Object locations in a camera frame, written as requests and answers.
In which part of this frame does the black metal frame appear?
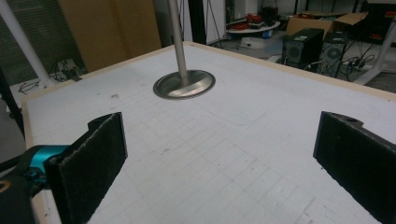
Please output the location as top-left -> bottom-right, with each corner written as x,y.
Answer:
0,67 -> 26,139

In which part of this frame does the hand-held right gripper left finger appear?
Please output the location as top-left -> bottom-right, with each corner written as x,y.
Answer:
28,111 -> 129,224

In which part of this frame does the open cardboard box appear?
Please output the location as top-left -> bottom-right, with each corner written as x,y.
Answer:
285,11 -> 369,35

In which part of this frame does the round white table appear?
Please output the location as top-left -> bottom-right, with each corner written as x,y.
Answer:
226,12 -> 282,35

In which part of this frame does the white power strip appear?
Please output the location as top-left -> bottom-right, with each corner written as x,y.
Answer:
347,58 -> 375,72

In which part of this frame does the white pole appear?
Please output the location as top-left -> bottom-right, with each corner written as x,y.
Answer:
0,0 -> 54,89

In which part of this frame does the steel utensil stand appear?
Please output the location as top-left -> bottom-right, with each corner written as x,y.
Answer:
152,0 -> 217,101

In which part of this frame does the white stand leg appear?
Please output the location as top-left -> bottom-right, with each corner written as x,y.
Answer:
354,18 -> 396,87

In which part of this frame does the white grid mat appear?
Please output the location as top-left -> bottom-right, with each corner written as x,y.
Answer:
26,43 -> 396,224

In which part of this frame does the tall cardboard panel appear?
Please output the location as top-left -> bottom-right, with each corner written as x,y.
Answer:
58,0 -> 163,73

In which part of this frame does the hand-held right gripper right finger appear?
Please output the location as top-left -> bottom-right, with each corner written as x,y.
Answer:
312,110 -> 396,224

